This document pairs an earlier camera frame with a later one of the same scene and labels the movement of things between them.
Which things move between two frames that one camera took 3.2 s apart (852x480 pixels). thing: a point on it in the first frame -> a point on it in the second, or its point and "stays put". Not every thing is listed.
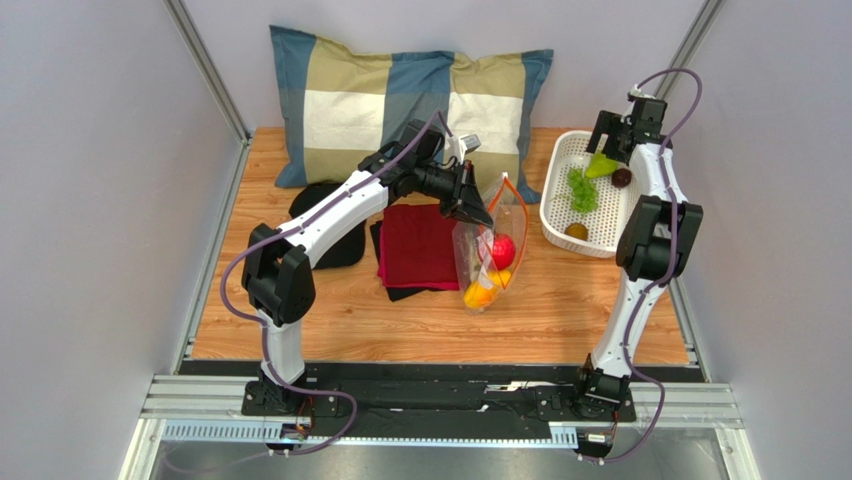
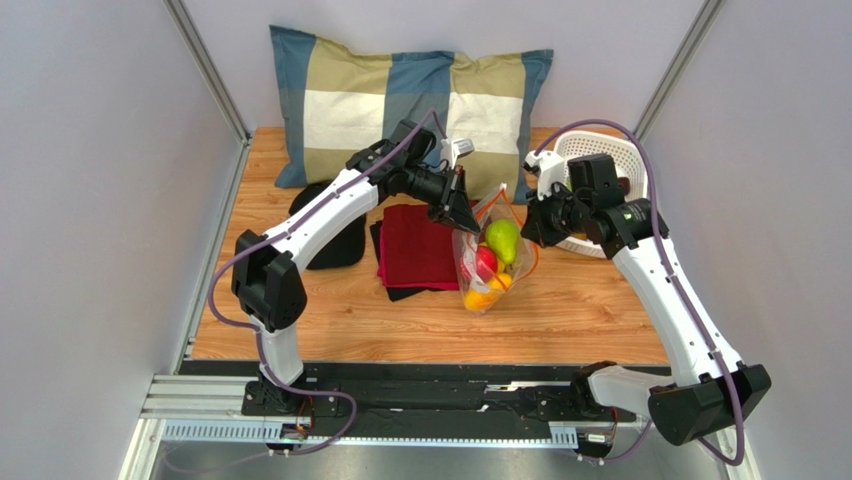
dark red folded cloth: (418, 248) stays put
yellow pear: (500, 277) stays put
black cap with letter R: (344, 251) stays put
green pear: (599, 166) -> (503, 235)
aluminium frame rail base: (185, 408) stays put
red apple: (503, 251) -> (486, 263)
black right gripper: (614, 138) -> (539, 222)
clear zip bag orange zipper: (485, 258) stays put
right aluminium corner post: (708, 14) stays put
